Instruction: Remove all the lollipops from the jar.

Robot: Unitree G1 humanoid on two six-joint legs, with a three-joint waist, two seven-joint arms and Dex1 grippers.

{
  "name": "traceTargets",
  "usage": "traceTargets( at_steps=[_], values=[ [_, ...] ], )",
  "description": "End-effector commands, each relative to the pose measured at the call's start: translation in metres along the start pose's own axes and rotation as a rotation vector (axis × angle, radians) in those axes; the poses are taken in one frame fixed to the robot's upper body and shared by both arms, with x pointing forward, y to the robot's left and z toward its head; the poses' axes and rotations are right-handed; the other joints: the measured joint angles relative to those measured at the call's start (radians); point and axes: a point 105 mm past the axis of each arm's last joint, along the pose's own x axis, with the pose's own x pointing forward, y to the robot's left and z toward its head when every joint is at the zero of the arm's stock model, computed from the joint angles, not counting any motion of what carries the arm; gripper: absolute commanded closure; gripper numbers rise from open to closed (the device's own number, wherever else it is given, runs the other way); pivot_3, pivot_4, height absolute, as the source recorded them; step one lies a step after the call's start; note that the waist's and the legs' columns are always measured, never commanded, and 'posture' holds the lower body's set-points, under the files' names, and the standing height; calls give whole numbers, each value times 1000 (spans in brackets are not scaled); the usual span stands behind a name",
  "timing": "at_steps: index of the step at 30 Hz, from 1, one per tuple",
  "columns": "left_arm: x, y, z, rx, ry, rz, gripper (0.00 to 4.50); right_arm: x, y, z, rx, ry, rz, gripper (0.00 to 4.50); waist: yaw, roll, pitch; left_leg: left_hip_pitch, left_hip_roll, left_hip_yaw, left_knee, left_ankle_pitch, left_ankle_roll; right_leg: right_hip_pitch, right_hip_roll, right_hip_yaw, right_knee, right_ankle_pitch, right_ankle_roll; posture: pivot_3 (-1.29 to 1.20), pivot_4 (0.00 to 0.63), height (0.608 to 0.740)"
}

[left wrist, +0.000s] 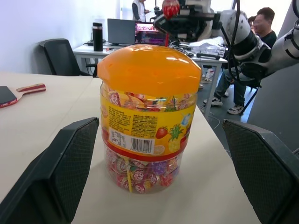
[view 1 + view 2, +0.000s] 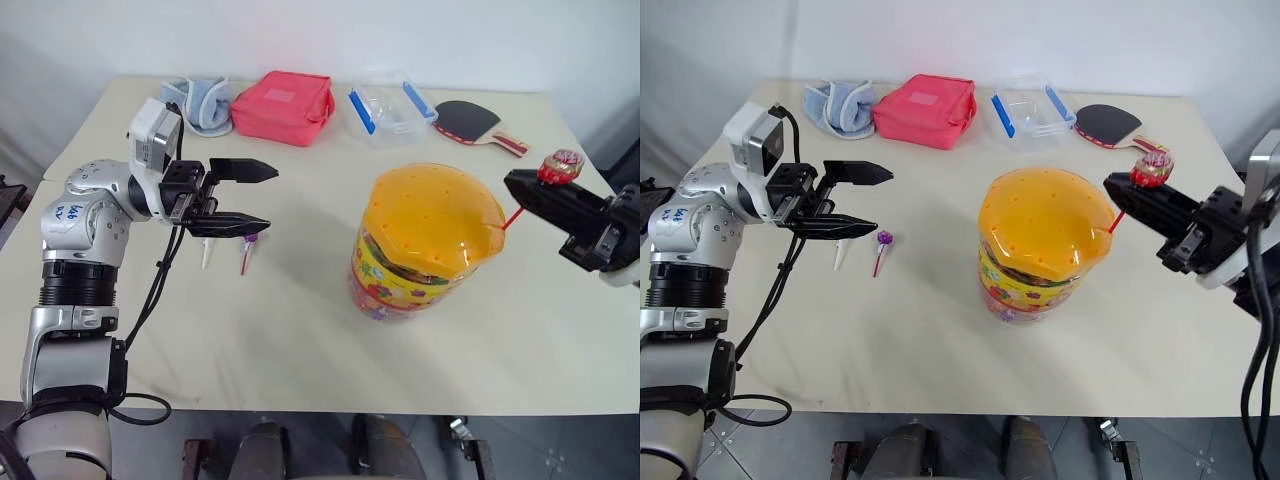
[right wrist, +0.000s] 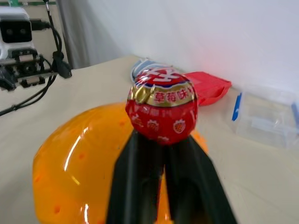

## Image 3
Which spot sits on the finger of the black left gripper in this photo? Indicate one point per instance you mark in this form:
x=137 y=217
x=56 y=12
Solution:
x=135 y=184

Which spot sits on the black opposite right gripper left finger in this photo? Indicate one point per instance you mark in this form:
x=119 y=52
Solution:
x=6 y=79

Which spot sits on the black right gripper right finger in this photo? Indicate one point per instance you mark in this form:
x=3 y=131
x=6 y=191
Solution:
x=196 y=186

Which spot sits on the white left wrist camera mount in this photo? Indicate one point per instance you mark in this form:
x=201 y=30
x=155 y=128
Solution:
x=14 y=29

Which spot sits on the clear box with blue clips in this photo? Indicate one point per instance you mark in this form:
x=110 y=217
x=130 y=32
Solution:
x=266 y=116

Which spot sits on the orange perforated plastic bowl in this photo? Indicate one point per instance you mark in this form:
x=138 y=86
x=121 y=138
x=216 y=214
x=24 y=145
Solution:
x=77 y=163

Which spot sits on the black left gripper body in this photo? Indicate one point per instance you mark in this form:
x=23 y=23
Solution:
x=25 y=70

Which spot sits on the red lollipop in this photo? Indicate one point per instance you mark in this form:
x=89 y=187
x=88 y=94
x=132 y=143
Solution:
x=161 y=105

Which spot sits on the red plastic lid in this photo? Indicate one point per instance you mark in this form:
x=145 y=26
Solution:
x=209 y=87

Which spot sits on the left robot arm with camera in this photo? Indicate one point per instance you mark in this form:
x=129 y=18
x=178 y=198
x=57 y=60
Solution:
x=54 y=58

